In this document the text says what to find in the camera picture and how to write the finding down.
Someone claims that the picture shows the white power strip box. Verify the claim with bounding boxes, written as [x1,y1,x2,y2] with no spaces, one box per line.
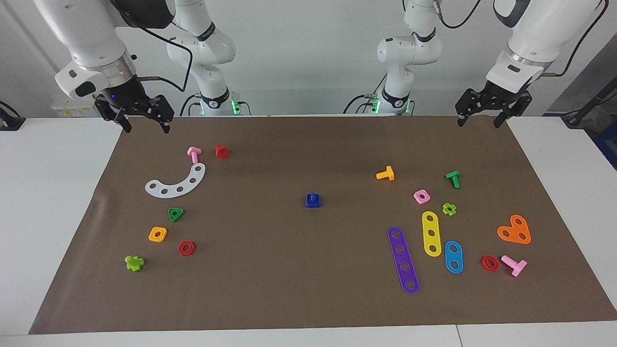
[51,99,104,118]

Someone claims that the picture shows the black right base cables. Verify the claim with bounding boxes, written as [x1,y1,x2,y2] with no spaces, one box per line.
[180,93,202,117]

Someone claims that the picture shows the black left base cables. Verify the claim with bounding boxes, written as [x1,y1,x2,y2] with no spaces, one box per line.
[343,93,375,115]

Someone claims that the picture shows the brown table mat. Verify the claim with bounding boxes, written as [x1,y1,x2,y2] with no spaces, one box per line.
[28,115,617,335]

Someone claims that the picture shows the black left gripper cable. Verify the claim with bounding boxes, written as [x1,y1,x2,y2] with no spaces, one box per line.
[544,0,610,78]

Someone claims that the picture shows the black base cables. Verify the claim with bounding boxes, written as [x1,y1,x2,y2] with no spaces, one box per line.
[180,93,202,117]
[343,93,375,115]

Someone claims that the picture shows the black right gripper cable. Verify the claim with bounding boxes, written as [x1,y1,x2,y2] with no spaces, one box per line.
[136,24,194,93]

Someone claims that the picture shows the blue crate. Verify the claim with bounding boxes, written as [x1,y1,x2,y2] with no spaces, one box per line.
[594,123,617,170]

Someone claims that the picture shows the black stand pole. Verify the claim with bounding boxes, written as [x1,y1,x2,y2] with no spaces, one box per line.
[562,77,617,129]

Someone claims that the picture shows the blue short perforated plate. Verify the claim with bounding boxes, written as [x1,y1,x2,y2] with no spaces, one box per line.
[444,240,464,274]

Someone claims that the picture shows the yellow perforated plate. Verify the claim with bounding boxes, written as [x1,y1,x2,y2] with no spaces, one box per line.
[422,211,442,257]

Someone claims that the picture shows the purple long perforated plate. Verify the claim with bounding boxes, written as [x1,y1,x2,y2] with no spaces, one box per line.
[387,227,420,294]

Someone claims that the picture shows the orange heart perforated plate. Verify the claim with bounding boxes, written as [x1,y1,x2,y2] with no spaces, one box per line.
[497,214,532,245]

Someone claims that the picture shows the white curved perforated plate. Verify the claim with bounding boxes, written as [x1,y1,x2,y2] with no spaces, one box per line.
[145,163,206,199]

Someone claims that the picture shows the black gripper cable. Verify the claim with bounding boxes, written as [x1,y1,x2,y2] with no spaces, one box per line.
[136,24,194,93]
[544,0,610,78]

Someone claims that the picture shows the black clamp mount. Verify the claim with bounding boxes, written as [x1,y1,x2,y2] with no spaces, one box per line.
[0,101,26,132]

